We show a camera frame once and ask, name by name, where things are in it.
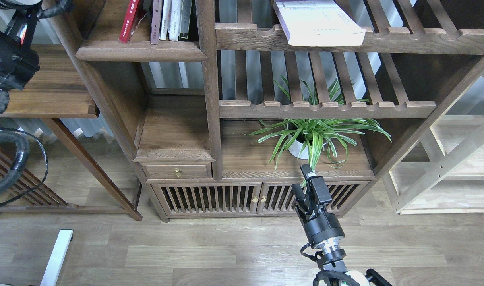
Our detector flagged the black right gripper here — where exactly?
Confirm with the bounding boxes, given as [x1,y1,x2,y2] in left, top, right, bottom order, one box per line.
[292,164,345,249]

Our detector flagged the white paperback book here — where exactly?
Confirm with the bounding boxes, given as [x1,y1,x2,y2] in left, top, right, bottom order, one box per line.
[273,0,366,47]

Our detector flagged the maroon book white characters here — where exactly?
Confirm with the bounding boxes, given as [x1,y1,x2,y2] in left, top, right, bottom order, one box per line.
[150,0,163,45]

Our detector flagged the red hardcover book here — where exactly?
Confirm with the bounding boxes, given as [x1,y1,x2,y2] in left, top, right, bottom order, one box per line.
[118,0,147,44]

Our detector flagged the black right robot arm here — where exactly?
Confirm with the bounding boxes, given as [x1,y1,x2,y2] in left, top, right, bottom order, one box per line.
[292,164,390,286]

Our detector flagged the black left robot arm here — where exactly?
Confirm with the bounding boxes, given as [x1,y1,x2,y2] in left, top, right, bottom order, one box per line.
[0,0,73,194]

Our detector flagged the white plant pot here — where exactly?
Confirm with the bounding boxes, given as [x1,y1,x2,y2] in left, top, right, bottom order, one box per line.
[288,135,309,160]

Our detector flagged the spider plant green leaves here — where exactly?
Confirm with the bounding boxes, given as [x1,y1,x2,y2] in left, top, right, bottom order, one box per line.
[244,75,392,206]

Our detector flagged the dark wooden bookshelf cabinet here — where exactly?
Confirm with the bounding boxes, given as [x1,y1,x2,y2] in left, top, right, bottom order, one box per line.
[50,0,484,221]

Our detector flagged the brass drawer knob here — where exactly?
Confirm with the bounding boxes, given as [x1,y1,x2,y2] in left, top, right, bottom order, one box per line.
[174,168,182,178]

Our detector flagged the dark spine upright book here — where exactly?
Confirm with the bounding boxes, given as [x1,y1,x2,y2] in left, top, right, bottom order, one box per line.
[178,0,193,41]

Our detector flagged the white upright book middle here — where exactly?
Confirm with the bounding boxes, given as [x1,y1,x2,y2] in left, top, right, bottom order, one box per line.
[168,0,182,41]

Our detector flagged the white upright book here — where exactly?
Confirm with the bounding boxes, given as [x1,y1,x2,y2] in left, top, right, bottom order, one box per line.
[168,0,182,41]
[159,0,172,41]

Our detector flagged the white upright book left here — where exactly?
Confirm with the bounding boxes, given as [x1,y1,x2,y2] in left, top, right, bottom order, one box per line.
[159,0,172,41]

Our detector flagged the dark slatted wooden rack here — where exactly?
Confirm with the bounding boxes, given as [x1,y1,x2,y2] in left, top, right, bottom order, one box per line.
[0,143,77,210]

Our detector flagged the light wooden shelf frame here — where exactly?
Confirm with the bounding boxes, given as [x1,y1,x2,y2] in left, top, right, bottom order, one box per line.
[383,70,484,215]

